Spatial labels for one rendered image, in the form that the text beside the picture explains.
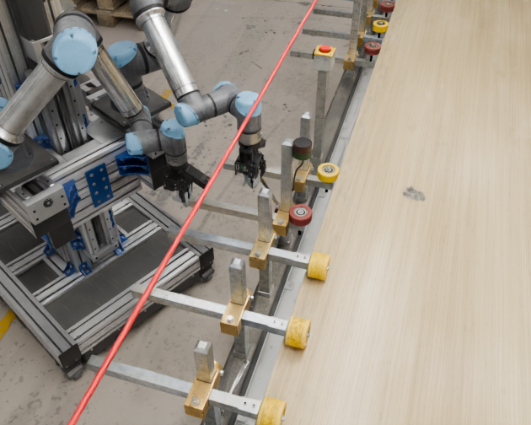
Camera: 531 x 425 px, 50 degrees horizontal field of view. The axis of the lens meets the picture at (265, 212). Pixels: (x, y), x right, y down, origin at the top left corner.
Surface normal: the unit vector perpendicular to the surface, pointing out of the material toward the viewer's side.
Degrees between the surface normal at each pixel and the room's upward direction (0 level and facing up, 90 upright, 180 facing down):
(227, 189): 0
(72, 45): 85
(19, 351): 0
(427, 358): 0
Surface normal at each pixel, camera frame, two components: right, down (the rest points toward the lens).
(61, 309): 0.00, -0.72
